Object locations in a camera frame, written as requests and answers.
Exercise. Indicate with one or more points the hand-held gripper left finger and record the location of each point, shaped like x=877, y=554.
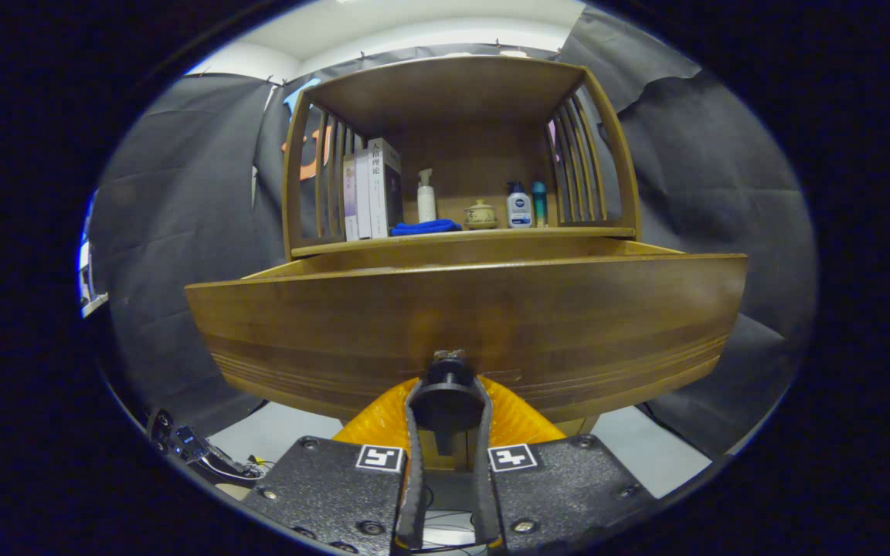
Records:
x=337, y=494

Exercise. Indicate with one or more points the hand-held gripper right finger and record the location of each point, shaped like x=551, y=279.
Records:
x=561, y=486

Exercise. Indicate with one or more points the wooden drawer with black knob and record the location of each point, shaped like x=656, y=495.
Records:
x=491, y=309

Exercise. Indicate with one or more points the wooden countertop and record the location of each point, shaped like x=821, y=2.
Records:
x=337, y=245

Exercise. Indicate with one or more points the wooden cabinet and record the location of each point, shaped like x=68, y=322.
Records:
x=476, y=154

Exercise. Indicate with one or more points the black power strip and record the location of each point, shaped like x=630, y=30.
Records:
x=186, y=444

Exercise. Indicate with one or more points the white lotion bottle blue cap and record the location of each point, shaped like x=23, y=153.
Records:
x=519, y=210

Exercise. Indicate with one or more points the blue folded cloth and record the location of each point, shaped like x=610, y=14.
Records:
x=426, y=228

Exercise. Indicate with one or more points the beige lidded teacup with saucer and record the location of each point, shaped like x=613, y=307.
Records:
x=480, y=216

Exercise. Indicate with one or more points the teal slim bottle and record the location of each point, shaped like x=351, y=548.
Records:
x=539, y=205

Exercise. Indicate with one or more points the purple floral book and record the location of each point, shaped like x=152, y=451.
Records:
x=349, y=201

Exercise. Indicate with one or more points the thin white book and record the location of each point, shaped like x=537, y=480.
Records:
x=364, y=201

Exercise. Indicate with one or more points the white pump bottle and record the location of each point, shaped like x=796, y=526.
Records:
x=426, y=205

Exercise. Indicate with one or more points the thick white portrait book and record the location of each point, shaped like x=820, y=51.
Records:
x=379, y=193

